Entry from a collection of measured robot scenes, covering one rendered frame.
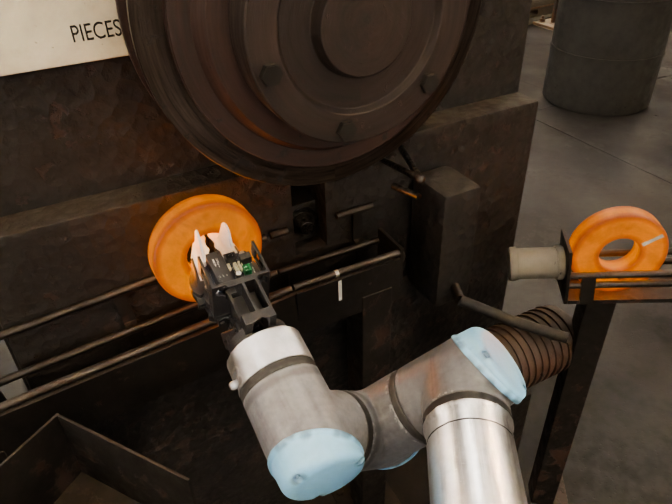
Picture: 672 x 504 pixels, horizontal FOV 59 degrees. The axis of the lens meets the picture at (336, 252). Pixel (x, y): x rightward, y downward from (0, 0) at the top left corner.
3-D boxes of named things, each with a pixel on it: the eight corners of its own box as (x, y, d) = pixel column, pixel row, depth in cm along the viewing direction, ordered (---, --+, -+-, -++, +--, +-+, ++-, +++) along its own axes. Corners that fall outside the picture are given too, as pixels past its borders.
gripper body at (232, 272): (253, 235, 73) (294, 310, 66) (253, 278, 79) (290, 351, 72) (192, 252, 70) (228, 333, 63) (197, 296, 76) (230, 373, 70)
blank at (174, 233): (129, 218, 76) (136, 229, 73) (241, 175, 81) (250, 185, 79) (165, 308, 85) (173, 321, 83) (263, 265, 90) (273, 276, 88)
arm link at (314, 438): (331, 502, 65) (265, 515, 57) (284, 404, 72) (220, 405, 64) (389, 453, 61) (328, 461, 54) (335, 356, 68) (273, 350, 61)
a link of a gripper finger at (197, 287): (214, 250, 78) (238, 299, 73) (215, 258, 79) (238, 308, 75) (179, 260, 76) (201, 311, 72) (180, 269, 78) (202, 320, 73)
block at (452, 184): (403, 279, 118) (408, 170, 104) (436, 267, 121) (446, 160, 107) (435, 310, 110) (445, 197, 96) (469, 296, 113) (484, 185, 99)
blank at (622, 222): (587, 294, 107) (593, 306, 105) (550, 234, 101) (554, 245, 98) (675, 254, 101) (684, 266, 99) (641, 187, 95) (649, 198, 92)
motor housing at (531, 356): (435, 494, 141) (454, 325, 110) (507, 456, 149) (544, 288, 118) (469, 541, 132) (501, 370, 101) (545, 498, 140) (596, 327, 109)
